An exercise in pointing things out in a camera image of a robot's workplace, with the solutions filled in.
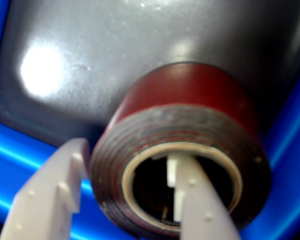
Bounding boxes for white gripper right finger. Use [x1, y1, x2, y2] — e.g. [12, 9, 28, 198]
[166, 152, 241, 240]

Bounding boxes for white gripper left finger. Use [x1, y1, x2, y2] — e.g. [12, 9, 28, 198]
[0, 138, 90, 240]

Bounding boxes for red tape roll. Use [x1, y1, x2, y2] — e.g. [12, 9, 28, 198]
[88, 62, 273, 239]

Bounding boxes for blue box with dark floor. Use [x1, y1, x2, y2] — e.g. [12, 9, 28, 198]
[0, 0, 300, 240]

